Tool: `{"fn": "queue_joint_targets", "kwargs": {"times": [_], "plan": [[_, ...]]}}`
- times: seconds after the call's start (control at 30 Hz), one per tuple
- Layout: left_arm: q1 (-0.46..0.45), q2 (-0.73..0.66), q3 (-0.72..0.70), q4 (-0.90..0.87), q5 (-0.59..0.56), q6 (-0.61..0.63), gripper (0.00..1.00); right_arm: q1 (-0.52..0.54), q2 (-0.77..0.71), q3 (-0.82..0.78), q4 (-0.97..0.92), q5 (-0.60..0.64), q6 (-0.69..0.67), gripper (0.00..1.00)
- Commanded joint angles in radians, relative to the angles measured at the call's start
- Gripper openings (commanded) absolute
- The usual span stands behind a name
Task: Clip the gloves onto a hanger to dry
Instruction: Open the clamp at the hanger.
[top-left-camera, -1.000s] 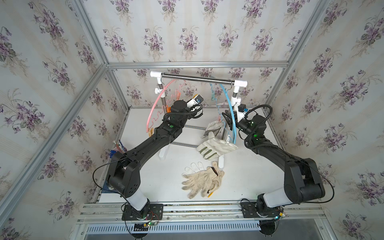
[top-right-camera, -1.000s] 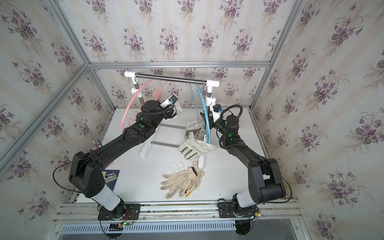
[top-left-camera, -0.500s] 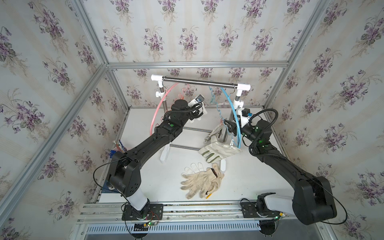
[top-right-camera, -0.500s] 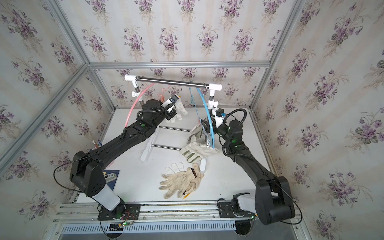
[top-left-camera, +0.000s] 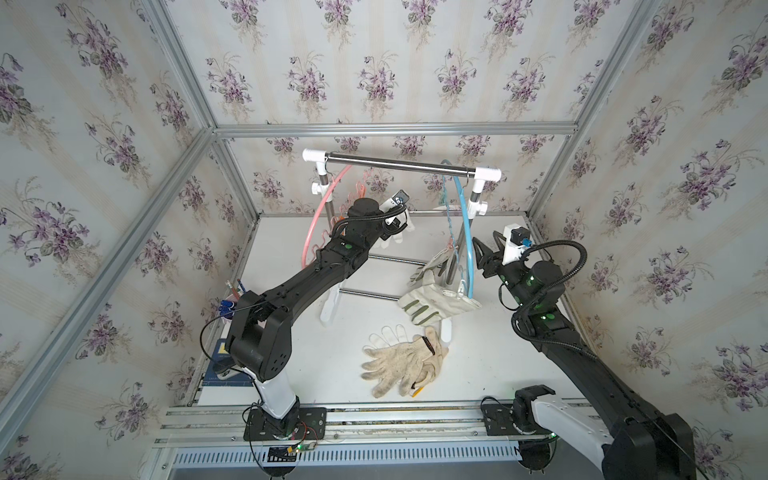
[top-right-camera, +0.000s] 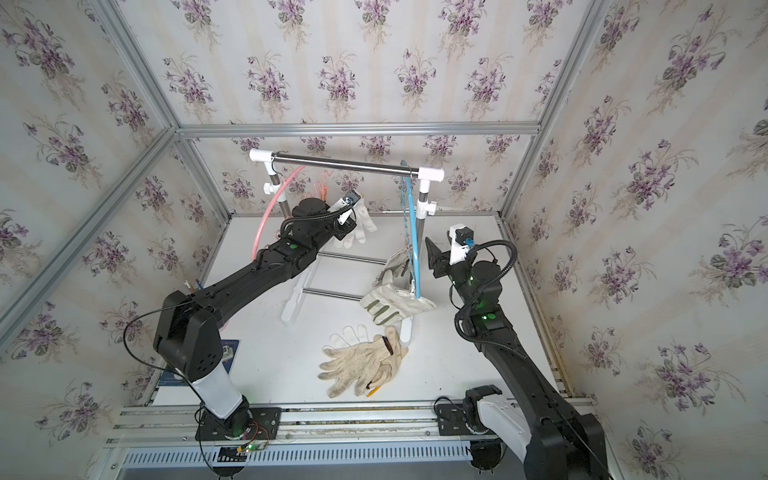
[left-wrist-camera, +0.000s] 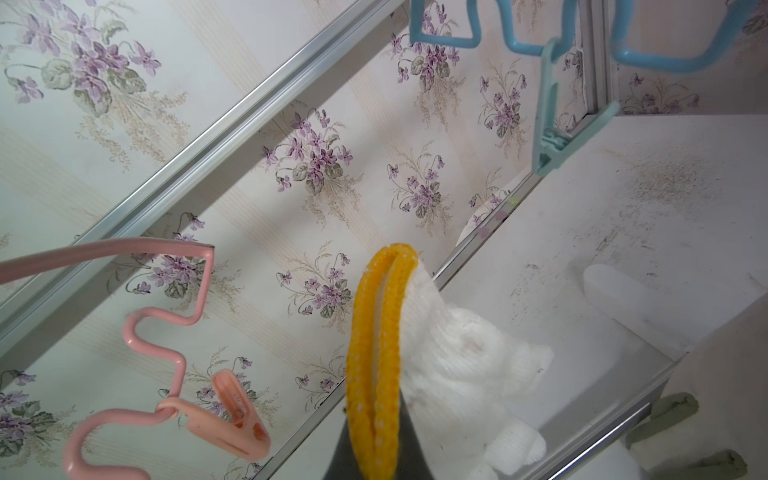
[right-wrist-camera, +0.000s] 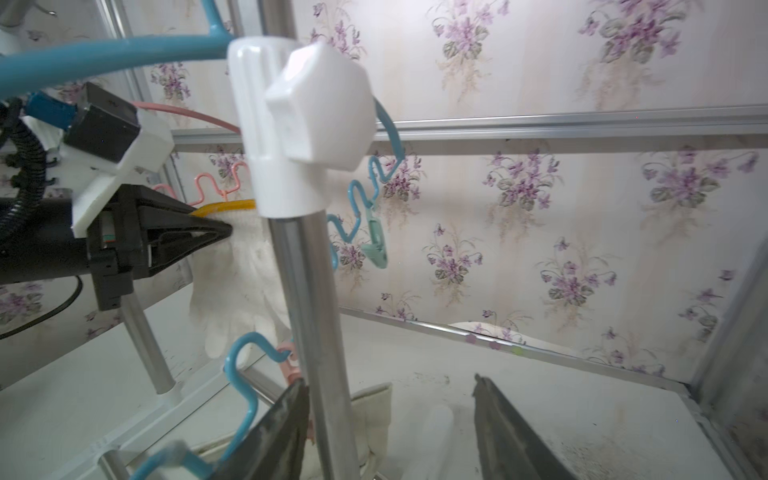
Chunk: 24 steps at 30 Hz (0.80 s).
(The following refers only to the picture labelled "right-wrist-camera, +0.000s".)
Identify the blue wavy hanger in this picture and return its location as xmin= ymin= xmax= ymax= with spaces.
xmin=1 ymin=1 xmax=402 ymax=479

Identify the pink wavy hanger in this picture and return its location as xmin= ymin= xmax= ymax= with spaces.
xmin=131 ymin=100 xmax=250 ymax=208

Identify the white knit glove yellow cuff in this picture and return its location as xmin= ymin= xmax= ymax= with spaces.
xmin=189 ymin=200 xmax=291 ymax=360

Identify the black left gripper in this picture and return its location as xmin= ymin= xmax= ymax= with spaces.
xmin=86 ymin=184 xmax=233 ymax=311

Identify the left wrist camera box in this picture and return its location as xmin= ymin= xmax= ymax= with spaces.
xmin=22 ymin=82 xmax=174 ymax=238

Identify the white and steel drying rack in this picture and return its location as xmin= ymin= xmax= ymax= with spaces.
xmin=0 ymin=0 xmax=457 ymax=480

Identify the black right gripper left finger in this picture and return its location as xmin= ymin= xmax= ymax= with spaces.
xmin=210 ymin=379 xmax=310 ymax=480

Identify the pink clothes peg on blue hanger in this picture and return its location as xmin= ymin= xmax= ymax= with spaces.
xmin=277 ymin=340 xmax=316 ymax=445

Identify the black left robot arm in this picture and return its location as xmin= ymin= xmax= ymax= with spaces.
xmin=1 ymin=98 xmax=233 ymax=311

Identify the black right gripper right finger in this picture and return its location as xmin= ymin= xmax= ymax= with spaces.
xmin=473 ymin=374 xmax=576 ymax=480

